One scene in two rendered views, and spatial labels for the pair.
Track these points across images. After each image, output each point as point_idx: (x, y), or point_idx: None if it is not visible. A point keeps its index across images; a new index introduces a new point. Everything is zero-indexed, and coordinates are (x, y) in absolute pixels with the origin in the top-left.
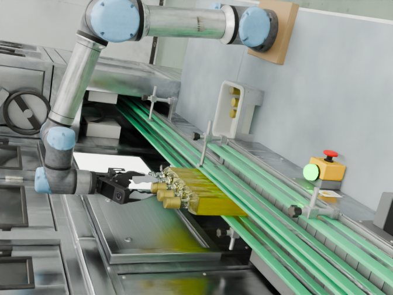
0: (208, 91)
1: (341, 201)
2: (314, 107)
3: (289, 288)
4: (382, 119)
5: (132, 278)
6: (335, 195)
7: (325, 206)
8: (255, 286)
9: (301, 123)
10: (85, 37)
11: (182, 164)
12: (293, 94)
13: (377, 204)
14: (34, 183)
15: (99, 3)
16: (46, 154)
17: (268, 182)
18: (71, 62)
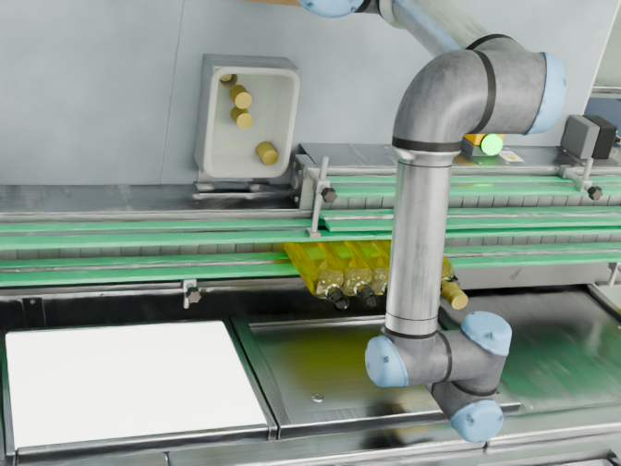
0: (44, 93)
1: (529, 156)
2: (420, 59)
3: (504, 273)
4: (532, 51)
5: (527, 399)
6: (512, 153)
7: (548, 171)
8: (474, 304)
9: (396, 87)
10: (460, 150)
11: (185, 263)
12: (370, 50)
13: (534, 138)
14: (474, 436)
15: (561, 83)
16: (494, 375)
17: (482, 185)
18: (441, 211)
